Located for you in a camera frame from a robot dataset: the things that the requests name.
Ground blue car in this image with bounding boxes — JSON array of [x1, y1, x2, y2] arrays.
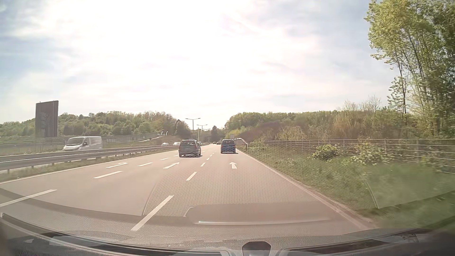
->
[[220, 139, 237, 154]]

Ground dark grey car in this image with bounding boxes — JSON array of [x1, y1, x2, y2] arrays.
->
[[178, 139, 202, 158]]

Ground grey asphalt road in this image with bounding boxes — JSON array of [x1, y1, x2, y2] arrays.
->
[[0, 144, 374, 246]]

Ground wood of green trees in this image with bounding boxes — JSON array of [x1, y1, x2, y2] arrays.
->
[[210, 96, 420, 143], [0, 110, 192, 140]]

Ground green bush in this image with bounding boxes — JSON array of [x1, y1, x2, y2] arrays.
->
[[312, 144, 339, 161], [350, 140, 395, 166]]

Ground road markings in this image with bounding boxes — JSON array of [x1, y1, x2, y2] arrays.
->
[[0, 144, 370, 232]]

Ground car's own bonnet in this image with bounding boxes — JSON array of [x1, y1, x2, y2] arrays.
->
[[0, 213, 455, 256]]

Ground grass verge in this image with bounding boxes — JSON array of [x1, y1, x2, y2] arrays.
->
[[239, 144, 455, 230]]

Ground white van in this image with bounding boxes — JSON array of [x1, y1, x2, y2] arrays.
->
[[63, 136, 103, 151]]

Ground dark billboard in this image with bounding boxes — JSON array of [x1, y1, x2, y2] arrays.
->
[[35, 100, 59, 138]]

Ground tall birch trees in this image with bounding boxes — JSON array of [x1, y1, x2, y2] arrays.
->
[[365, 0, 455, 140]]

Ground grey opposite carriageway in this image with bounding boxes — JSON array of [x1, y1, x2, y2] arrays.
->
[[0, 144, 180, 174]]

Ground metal guard rail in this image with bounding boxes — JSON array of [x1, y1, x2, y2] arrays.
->
[[0, 144, 180, 172]]

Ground wire mesh fence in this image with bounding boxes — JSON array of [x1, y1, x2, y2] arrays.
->
[[264, 138, 455, 174]]

